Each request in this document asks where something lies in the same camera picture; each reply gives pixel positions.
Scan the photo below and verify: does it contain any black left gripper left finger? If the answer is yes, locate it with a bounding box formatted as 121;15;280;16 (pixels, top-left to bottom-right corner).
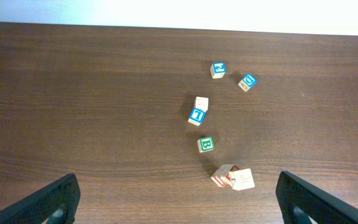
0;174;81;224

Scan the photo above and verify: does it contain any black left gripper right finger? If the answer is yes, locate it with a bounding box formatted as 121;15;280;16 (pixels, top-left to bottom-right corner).
275;171;358;224

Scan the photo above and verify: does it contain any wooden block with elephant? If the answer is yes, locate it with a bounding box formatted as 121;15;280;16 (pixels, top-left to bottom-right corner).
229;169;255;190

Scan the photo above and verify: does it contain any wooden block number 8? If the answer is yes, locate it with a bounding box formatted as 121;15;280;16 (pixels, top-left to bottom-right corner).
211;164;239;187

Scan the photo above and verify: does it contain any wooden block green letter B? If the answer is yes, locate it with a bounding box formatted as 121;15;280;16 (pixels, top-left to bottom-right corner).
197;136;215;153

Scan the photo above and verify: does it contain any wooden block blue letter D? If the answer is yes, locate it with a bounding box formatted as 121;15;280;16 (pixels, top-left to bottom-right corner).
238;73;257;92

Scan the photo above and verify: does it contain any wooden block blue letter T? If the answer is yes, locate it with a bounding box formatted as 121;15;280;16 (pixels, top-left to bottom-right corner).
188;108;206;126

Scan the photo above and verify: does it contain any wooden block with dog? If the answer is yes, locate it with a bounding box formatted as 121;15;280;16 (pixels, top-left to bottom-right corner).
194;96;209;112

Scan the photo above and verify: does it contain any wooden block blue letter Z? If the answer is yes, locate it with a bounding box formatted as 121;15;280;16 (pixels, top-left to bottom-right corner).
210;62;226;79

